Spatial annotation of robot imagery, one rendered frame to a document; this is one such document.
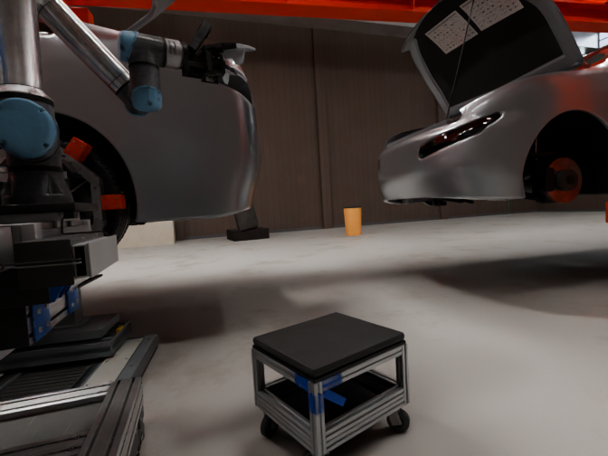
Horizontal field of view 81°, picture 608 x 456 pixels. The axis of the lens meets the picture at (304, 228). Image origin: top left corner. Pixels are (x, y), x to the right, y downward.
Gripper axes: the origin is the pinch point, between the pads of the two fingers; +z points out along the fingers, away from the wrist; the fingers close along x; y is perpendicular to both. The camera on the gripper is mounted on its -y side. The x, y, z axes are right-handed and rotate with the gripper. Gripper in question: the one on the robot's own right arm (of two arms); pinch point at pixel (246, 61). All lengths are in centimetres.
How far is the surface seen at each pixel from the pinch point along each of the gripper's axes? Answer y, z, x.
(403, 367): 103, 39, 9
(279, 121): -347, 499, -851
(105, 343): 94, -42, -109
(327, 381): 97, 7, 13
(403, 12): -200, 289, -166
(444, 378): 123, 80, -9
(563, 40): -64, 254, -7
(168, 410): 117, -24, -59
